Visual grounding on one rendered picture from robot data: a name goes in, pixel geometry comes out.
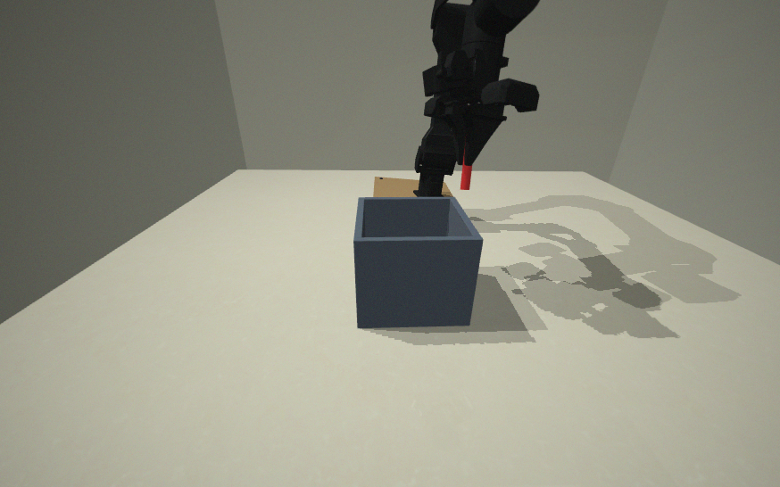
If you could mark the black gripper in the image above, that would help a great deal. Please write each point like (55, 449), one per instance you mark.
(477, 121)

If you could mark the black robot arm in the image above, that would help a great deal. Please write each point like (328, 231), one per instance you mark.
(455, 25)

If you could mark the red peg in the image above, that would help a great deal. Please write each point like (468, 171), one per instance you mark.
(465, 176)

